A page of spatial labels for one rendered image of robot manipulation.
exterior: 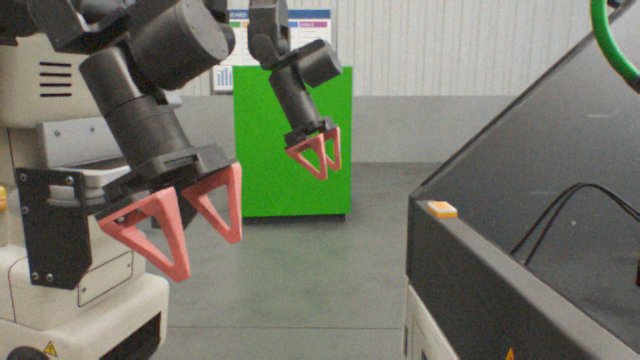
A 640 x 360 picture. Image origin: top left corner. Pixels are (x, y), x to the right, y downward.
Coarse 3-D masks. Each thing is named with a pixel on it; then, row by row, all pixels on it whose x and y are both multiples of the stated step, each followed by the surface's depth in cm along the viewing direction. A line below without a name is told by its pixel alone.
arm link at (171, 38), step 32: (32, 0) 38; (64, 0) 37; (160, 0) 37; (192, 0) 38; (64, 32) 37; (96, 32) 38; (160, 32) 36; (192, 32) 36; (160, 64) 37; (192, 64) 37
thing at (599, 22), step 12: (600, 0) 45; (600, 12) 45; (600, 24) 45; (600, 36) 46; (612, 36) 46; (600, 48) 47; (612, 48) 46; (612, 60) 46; (624, 60) 46; (624, 72) 47; (636, 72) 47
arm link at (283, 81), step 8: (288, 64) 80; (296, 64) 79; (272, 72) 82; (280, 72) 79; (288, 72) 79; (296, 72) 80; (272, 80) 80; (280, 80) 79; (288, 80) 79; (296, 80) 80; (304, 80) 79; (272, 88) 81; (280, 88) 79; (288, 88) 79; (296, 88) 79; (304, 88) 80; (280, 96) 80; (288, 96) 79
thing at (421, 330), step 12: (408, 288) 85; (408, 300) 85; (420, 300) 78; (408, 312) 85; (420, 312) 77; (408, 324) 85; (420, 324) 78; (432, 324) 71; (408, 336) 85; (420, 336) 78; (432, 336) 71; (444, 336) 67; (408, 348) 86; (420, 348) 78; (432, 348) 72; (444, 348) 66
